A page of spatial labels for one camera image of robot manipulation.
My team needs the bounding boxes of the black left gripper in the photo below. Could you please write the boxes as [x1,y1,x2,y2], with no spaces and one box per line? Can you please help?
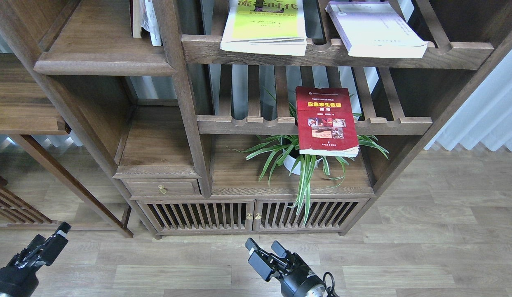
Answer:
[0,222,71,297]

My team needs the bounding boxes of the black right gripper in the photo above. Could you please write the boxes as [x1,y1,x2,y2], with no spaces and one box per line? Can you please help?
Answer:
[245,238,325,297]

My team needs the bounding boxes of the red paperback book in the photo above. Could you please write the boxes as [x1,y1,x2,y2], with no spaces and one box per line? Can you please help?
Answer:
[296,86,359,158]

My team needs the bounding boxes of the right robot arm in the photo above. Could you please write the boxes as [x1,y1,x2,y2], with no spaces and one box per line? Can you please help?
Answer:
[245,238,337,297]

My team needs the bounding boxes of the upright books on shelf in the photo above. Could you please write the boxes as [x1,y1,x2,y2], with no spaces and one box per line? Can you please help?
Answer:
[129,0,162,46]

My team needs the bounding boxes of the spider plant in white pot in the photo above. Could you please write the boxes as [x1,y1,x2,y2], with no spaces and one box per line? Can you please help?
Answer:
[244,96,388,224]

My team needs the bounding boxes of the brass drawer knob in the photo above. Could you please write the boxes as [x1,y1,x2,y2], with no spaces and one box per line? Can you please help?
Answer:
[158,185,167,194]

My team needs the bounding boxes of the large dark wooden bookshelf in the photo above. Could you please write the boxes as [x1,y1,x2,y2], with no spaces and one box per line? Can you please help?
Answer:
[0,0,512,237]

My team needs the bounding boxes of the yellow-green paperback book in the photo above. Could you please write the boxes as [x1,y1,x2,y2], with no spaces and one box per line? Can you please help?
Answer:
[220,0,307,56]

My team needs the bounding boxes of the white lavender paperback book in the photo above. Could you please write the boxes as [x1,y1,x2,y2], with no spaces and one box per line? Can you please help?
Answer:
[325,1,428,59]

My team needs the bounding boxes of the white curtain right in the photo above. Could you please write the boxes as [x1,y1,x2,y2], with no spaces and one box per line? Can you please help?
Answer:
[425,49,512,151]

